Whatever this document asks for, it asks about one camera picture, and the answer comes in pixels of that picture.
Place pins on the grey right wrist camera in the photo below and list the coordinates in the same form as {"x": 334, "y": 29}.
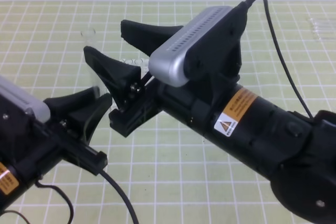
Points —
{"x": 200, "y": 47}

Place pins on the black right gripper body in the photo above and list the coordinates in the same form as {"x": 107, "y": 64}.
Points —
{"x": 137, "y": 99}

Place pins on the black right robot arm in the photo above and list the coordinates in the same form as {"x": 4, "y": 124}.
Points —
{"x": 295, "y": 153}

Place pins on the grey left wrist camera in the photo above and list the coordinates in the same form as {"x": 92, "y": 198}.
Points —
{"x": 25, "y": 101}

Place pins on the clear test tube bottom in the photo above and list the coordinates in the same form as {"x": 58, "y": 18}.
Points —
{"x": 324, "y": 37}

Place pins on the green checked tablecloth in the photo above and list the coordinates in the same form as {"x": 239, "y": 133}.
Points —
{"x": 170, "y": 174}

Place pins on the white plastic test tube rack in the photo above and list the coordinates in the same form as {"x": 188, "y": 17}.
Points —
{"x": 136, "y": 62}

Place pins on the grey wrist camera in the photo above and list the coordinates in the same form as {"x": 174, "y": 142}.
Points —
{"x": 25, "y": 101}
{"x": 200, "y": 47}

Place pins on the clear glass test tube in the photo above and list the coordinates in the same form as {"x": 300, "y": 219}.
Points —
{"x": 88, "y": 36}

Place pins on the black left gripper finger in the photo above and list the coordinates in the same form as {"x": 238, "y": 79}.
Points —
{"x": 85, "y": 119}
{"x": 61, "y": 106}

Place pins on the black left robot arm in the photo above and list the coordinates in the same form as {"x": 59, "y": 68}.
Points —
{"x": 30, "y": 149}

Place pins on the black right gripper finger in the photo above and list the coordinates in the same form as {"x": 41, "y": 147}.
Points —
{"x": 144, "y": 37}
{"x": 103, "y": 69}

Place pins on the clear test tube top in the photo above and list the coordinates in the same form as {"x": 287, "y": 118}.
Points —
{"x": 322, "y": 21}

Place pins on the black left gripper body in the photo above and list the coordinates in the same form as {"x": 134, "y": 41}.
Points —
{"x": 58, "y": 144}

